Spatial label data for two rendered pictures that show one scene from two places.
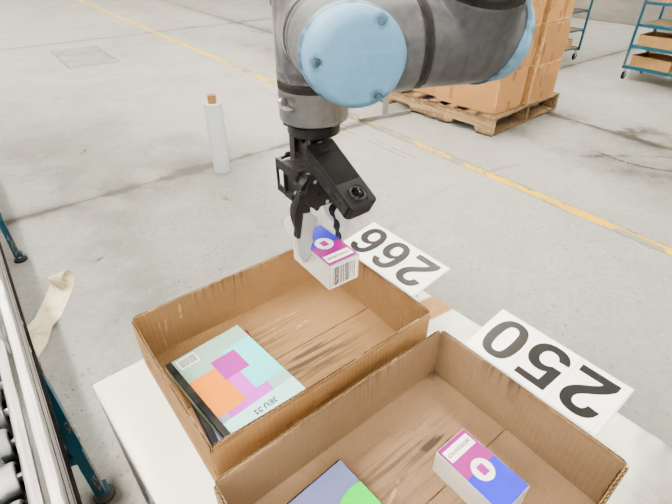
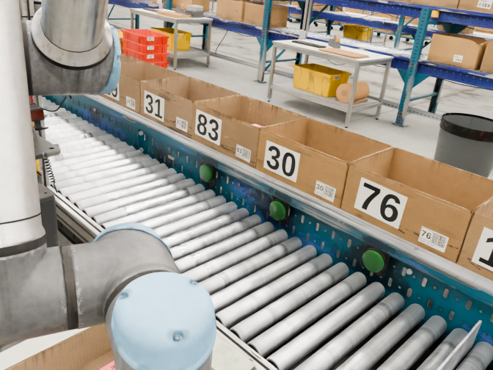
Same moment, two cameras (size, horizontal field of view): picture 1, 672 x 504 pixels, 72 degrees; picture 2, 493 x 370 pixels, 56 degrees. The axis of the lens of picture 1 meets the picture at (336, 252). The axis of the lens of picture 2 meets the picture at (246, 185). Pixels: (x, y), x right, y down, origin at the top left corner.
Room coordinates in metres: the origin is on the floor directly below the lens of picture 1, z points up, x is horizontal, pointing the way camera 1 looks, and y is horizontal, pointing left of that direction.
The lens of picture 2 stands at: (0.94, 0.03, 1.58)
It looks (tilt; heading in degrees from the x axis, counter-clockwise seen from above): 25 degrees down; 170
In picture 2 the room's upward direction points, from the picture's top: 6 degrees clockwise
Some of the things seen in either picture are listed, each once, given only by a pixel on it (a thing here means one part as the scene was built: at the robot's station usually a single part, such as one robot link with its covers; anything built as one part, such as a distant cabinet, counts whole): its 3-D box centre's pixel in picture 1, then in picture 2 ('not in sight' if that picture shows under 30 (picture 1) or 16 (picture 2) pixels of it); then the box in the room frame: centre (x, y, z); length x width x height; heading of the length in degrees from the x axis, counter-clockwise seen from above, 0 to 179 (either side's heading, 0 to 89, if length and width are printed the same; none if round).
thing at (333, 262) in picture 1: (325, 256); not in sight; (0.59, 0.02, 0.92); 0.10 x 0.06 x 0.05; 36
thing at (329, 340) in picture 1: (283, 337); not in sight; (0.54, 0.08, 0.80); 0.38 x 0.28 x 0.10; 128
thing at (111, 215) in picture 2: not in sight; (152, 204); (-0.68, -0.04, 0.72); 0.52 x 0.05 x 0.05; 127
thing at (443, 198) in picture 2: not in sight; (420, 198); (-0.31, 0.82, 0.96); 0.39 x 0.29 x 0.17; 37
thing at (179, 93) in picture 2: not in sight; (189, 105); (-1.24, 0.10, 0.97); 0.39 x 0.29 x 0.17; 37
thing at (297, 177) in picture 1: (311, 160); not in sight; (0.61, 0.03, 1.08); 0.09 x 0.08 x 0.12; 36
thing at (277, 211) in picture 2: not in sight; (276, 211); (-0.49, 0.40, 0.81); 0.07 x 0.01 x 0.07; 37
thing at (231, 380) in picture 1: (234, 379); not in sight; (0.47, 0.16, 0.78); 0.19 x 0.14 x 0.02; 43
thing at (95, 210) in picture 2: not in sight; (142, 198); (-0.73, -0.08, 0.72); 0.52 x 0.05 x 0.05; 127
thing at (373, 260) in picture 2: not in sight; (372, 261); (-0.18, 0.64, 0.81); 0.07 x 0.01 x 0.07; 37
